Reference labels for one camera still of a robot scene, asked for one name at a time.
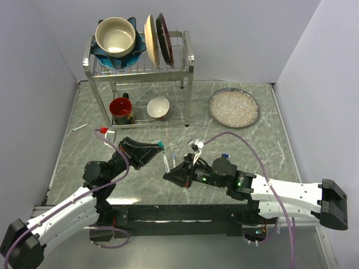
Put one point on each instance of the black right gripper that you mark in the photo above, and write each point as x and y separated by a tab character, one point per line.
183	174

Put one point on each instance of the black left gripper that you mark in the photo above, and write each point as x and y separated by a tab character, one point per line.
142	156

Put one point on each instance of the small pen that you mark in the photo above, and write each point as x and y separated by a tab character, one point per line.
166	164

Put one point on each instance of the white marker with purple tip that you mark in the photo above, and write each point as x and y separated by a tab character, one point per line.
174	160

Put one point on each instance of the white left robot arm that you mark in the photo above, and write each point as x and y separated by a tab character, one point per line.
25	243

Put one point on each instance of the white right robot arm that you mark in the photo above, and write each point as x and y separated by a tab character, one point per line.
267	198

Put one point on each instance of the grey pen at left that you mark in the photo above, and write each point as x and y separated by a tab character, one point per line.
80	127

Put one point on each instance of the red and black mug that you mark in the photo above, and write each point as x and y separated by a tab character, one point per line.
121	110

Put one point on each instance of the white ceramic bowl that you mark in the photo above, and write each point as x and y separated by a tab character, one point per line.
158	107

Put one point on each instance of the steel dish rack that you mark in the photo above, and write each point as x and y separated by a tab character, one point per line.
143	81

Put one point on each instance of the speckled brown plate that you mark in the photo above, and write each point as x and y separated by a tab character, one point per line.
234	108

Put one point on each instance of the blue flower-shaped dish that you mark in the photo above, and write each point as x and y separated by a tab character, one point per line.
123	62

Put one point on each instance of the large beige bowl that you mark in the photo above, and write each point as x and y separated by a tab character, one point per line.
116	36

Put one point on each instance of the cream upright plate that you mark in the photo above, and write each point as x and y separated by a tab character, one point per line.
151	41

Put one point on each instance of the dark red upright plate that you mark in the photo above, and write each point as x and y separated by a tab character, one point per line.
164	40

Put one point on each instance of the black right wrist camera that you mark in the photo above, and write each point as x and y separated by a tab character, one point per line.
197	147

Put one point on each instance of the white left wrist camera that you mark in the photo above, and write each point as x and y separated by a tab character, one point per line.
109	133

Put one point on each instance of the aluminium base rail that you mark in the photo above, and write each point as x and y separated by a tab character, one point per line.
26	243

